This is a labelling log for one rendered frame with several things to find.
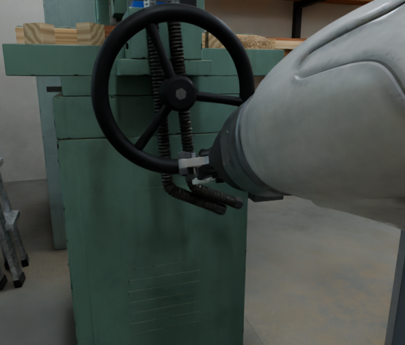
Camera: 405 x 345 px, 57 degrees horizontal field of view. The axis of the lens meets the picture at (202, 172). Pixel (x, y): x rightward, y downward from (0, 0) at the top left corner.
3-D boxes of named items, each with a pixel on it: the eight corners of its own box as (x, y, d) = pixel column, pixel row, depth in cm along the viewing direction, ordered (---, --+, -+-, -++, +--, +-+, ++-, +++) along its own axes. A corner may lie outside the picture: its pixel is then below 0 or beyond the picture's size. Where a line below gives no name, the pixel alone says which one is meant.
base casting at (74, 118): (53, 140, 77) (49, 95, 74) (67, 114, 130) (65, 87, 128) (252, 131, 89) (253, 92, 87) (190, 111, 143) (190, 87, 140)
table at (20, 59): (-8, 75, 62) (-14, 37, 61) (21, 76, 91) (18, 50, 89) (306, 75, 79) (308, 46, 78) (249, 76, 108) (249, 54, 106)
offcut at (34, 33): (40, 46, 78) (37, 25, 77) (56, 46, 76) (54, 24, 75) (25, 44, 74) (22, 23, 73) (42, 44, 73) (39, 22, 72)
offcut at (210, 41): (223, 48, 83) (224, 30, 82) (208, 48, 82) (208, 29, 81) (219, 49, 87) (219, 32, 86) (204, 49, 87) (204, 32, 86)
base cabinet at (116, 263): (81, 416, 94) (52, 140, 76) (83, 293, 148) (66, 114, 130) (244, 376, 107) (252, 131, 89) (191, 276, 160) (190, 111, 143)
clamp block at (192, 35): (128, 59, 68) (125, 6, 66) (121, 61, 81) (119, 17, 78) (204, 59, 72) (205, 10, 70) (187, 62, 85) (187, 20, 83)
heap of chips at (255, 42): (244, 48, 85) (245, 31, 84) (224, 53, 98) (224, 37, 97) (280, 49, 87) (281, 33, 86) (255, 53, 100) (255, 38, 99)
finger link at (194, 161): (238, 168, 38) (188, 171, 36) (221, 173, 43) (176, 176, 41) (236, 144, 38) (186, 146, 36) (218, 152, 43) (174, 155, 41)
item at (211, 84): (62, 96, 75) (60, 75, 74) (67, 92, 95) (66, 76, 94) (244, 93, 86) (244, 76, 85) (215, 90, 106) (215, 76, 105)
